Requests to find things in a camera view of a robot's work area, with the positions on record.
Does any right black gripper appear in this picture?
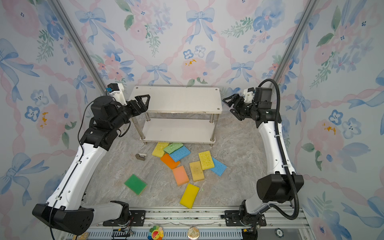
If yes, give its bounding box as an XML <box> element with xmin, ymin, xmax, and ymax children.
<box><xmin>222</xmin><ymin>95</ymin><xmax>257</xmax><ymax>121</ymax></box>

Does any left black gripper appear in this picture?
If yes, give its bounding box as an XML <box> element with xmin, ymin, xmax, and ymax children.
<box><xmin>110</xmin><ymin>94</ymin><xmax>149</xmax><ymax>134</ymax></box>

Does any bright yellow sponge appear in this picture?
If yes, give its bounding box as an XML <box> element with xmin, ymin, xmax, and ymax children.
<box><xmin>198</xmin><ymin>151</ymin><xmax>215</xmax><ymax>170</ymax></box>

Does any pale yellow worn sponge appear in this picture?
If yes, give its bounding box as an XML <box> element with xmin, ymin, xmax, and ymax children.
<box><xmin>190</xmin><ymin>161</ymin><xmax>205</xmax><ymax>182</ymax></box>

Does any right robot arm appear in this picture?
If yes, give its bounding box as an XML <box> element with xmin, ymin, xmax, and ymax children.
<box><xmin>221</xmin><ymin>87</ymin><xmax>304</xmax><ymax>231</ymax></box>

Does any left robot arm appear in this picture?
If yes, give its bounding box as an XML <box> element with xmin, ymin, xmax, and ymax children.
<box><xmin>32</xmin><ymin>95</ymin><xmax>151</xmax><ymax>236</ymax></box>

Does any white two-tier shelf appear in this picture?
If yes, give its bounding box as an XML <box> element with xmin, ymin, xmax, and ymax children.
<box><xmin>130</xmin><ymin>86</ymin><xmax>223</xmax><ymax>145</ymax></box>

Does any yellow sponge near shelf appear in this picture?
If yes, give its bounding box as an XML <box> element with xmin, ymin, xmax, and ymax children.
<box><xmin>152</xmin><ymin>142</ymin><xmax>170</xmax><ymax>158</ymax></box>

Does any blue sponge by shelf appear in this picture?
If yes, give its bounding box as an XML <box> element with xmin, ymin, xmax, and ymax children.
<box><xmin>170</xmin><ymin>146</ymin><xmax>191</xmax><ymax>162</ymax></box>

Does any small grey metal piece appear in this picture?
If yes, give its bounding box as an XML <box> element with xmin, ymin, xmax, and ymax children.
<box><xmin>135</xmin><ymin>153</ymin><xmax>147</xmax><ymax>161</ymax></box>

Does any light green sponge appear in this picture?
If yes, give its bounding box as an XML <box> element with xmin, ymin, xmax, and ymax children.
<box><xmin>164</xmin><ymin>143</ymin><xmax>184</xmax><ymax>155</ymax></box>

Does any orange sponge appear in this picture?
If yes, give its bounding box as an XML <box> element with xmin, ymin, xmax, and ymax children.
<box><xmin>161</xmin><ymin>154</ymin><xmax>180</xmax><ymax>170</ymax></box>

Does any blue sponge right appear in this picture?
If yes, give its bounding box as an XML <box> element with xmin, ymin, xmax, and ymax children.
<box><xmin>210</xmin><ymin>158</ymin><xmax>227</xmax><ymax>177</ymax></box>

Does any dark green sponge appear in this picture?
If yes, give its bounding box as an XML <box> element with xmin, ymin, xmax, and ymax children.
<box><xmin>124</xmin><ymin>174</ymin><xmax>148</xmax><ymax>196</ymax></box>

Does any salmon pink sponge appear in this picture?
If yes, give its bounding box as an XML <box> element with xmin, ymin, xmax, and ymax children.
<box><xmin>173</xmin><ymin>166</ymin><xmax>190</xmax><ymax>186</ymax></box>

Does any yellow sponge front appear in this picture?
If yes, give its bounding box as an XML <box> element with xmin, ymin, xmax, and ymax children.
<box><xmin>180</xmin><ymin>184</ymin><xmax>200</xmax><ymax>209</ymax></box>

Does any colourful round toy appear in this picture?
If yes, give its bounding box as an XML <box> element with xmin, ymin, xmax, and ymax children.
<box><xmin>148</xmin><ymin>225</ymin><xmax>164</xmax><ymax>240</ymax></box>

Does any round brass disc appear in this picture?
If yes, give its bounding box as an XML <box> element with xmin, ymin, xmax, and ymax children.
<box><xmin>187</xmin><ymin>227</ymin><xmax>200</xmax><ymax>240</ymax></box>

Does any round black white knob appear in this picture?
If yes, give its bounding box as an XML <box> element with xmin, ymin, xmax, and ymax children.
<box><xmin>275</xmin><ymin>228</ymin><xmax>284</xmax><ymax>238</ymax></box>

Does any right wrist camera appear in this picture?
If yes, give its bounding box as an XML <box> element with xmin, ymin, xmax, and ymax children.
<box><xmin>243</xmin><ymin>88</ymin><xmax>255</xmax><ymax>104</ymax></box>

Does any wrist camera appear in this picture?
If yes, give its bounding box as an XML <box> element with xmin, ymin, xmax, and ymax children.
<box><xmin>106</xmin><ymin>83</ymin><xmax>127</xmax><ymax>106</ymax></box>
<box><xmin>243</xmin><ymin>88</ymin><xmax>255</xmax><ymax>104</ymax></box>

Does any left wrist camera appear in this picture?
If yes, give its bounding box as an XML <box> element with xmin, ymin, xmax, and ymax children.
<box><xmin>106</xmin><ymin>83</ymin><xmax>127</xmax><ymax>106</ymax></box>

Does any black corrugated cable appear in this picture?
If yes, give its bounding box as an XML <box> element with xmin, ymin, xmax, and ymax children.
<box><xmin>257</xmin><ymin>78</ymin><xmax>301</xmax><ymax>221</ymax></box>

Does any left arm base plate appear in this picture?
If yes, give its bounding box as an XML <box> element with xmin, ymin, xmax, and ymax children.
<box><xmin>103</xmin><ymin>210</ymin><xmax>147</xmax><ymax>228</ymax></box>

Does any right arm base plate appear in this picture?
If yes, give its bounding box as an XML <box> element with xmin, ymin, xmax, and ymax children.
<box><xmin>221</xmin><ymin>210</ymin><xmax>267</xmax><ymax>228</ymax></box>

